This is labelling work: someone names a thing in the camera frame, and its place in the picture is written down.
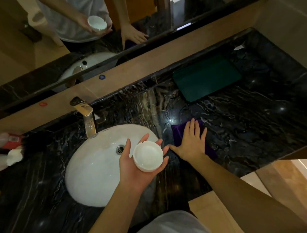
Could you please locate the person's left hand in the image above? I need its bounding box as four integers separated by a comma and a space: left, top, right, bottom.
119, 134, 170, 192

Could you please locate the red labelled bottle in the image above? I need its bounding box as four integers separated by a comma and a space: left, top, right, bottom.
0, 132, 25, 150

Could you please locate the white crumpled tissue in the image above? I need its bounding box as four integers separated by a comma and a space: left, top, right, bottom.
6, 148, 24, 166

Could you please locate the person's right hand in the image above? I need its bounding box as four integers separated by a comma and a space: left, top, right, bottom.
168, 118, 208, 163

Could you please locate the gold metal faucet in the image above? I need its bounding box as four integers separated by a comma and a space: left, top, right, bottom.
69, 96, 106, 139

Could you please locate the purple cleaning cloth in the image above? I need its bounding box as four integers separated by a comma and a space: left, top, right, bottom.
171, 119, 218, 161

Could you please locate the person's left forearm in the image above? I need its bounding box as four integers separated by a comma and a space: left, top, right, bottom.
88, 184, 150, 233

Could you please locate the white ceramic ashtray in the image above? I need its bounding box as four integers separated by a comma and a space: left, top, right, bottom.
133, 141, 164, 173

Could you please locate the person's light grey shirt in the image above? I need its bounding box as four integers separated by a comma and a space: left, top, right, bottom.
137, 210, 212, 233

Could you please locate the white oval sink basin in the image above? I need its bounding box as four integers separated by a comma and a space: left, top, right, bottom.
65, 124, 159, 207

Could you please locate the person's right forearm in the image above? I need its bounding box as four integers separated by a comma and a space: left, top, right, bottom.
183, 154, 307, 233

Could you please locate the dark green tray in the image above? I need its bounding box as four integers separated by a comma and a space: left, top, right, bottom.
172, 56, 242, 103

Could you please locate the wall mirror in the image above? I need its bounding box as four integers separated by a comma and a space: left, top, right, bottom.
0, 0, 260, 118

